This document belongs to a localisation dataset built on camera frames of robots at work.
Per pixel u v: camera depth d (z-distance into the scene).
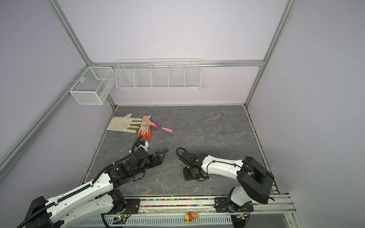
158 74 0.99
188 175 0.74
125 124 1.10
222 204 0.74
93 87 0.99
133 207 0.73
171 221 0.71
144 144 0.72
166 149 0.95
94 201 0.57
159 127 1.06
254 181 0.43
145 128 1.05
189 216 0.68
